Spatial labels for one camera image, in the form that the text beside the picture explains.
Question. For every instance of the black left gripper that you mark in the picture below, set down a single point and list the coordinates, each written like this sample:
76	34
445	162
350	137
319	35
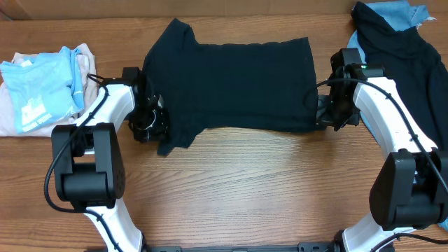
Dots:
159	134

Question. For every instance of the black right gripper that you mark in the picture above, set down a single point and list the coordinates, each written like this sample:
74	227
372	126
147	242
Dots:
323	119

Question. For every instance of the black t-shirt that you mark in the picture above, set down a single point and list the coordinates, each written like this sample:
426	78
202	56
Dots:
269	86

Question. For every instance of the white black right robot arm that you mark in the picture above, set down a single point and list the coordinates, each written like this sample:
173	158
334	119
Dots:
410	191

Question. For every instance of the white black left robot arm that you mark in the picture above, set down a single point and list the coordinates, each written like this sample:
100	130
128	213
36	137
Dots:
87	173

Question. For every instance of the black long garment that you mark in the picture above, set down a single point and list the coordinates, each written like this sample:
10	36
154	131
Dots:
386	34

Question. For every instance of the light blue folded t-shirt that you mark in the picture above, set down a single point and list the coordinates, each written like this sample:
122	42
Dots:
44	89

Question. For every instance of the blue denim jeans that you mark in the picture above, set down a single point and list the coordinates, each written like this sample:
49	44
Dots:
407	112

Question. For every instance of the pink folded garment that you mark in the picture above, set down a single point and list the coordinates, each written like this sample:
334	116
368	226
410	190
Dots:
86	62

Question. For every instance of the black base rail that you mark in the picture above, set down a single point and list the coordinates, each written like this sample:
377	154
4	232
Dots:
238	248

